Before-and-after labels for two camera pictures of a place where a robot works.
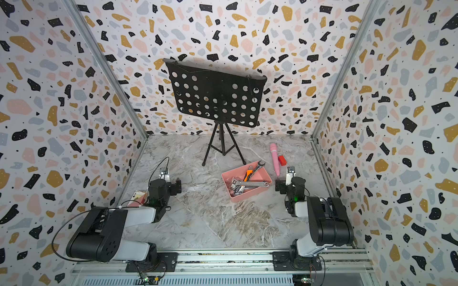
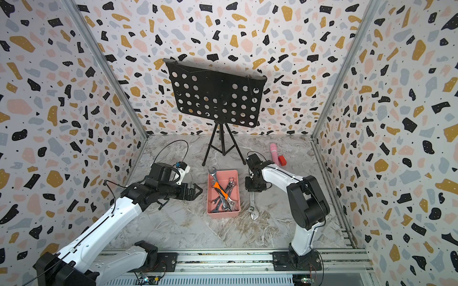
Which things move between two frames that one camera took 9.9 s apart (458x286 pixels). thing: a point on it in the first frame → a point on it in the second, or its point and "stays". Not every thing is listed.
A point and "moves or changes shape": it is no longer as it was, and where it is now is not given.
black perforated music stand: x=220 y=95 stays
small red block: x=282 y=160 stays
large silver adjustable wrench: x=235 y=183 → x=253 y=210
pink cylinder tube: x=274 y=149 stays
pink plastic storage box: x=260 y=176 moves or changes shape
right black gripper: x=282 y=183 → x=260 y=188
